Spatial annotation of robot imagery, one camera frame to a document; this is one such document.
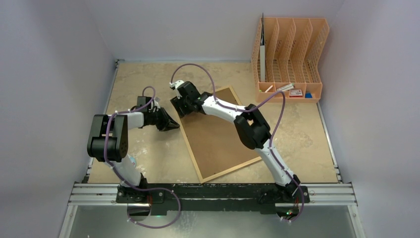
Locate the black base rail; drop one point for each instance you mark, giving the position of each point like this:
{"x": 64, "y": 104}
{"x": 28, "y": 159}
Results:
{"x": 265, "y": 198}

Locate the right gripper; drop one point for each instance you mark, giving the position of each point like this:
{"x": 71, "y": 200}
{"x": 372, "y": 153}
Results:
{"x": 180, "y": 105}

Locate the wooden picture frame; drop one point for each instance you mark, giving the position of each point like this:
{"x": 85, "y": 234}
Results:
{"x": 200, "y": 174}

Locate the red white small box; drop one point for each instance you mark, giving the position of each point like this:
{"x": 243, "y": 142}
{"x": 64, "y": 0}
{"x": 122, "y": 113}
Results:
{"x": 295, "y": 93}

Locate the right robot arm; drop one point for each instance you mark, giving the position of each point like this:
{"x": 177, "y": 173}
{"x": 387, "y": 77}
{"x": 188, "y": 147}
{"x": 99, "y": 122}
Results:
{"x": 252, "y": 128}

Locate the orange desk file organizer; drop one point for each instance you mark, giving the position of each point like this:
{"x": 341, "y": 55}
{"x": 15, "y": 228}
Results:
{"x": 293, "y": 47}

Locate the white marker pen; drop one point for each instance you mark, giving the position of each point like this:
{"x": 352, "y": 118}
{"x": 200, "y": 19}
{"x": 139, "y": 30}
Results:
{"x": 286, "y": 87}

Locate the blue white tape dispenser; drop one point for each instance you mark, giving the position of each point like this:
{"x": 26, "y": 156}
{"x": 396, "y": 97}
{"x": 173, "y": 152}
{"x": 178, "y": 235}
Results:
{"x": 132, "y": 159}

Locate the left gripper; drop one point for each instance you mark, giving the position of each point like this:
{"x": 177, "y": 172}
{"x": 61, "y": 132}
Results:
{"x": 168, "y": 125}

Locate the white folder in organizer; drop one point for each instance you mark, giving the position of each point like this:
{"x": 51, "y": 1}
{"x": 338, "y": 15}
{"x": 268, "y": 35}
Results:
{"x": 262, "y": 51}

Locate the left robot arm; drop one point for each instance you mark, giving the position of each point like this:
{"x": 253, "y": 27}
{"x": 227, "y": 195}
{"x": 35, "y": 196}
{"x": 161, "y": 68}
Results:
{"x": 108, "y": 139}

